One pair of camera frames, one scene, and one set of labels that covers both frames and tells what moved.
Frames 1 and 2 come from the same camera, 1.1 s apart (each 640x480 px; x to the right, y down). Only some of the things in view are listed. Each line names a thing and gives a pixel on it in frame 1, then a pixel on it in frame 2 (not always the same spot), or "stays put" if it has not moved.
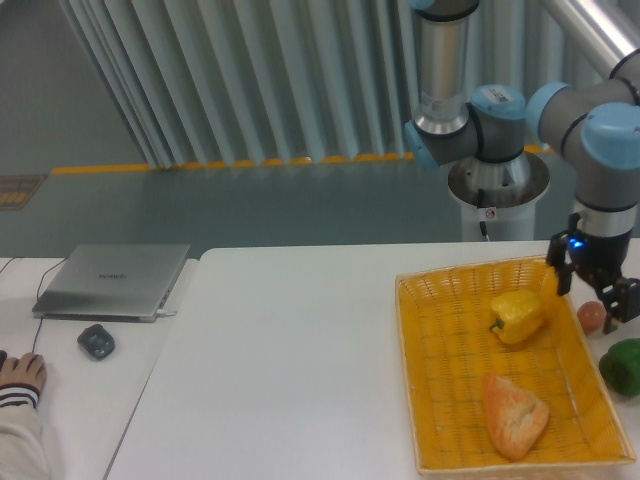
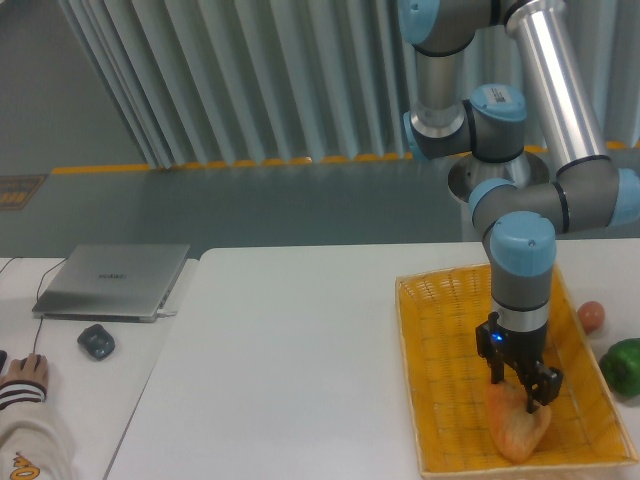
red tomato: [591, 315] stays put
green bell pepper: [620, 368] stays put
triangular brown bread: [516, 417] stays put
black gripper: [602, 259] -> [523, 352]
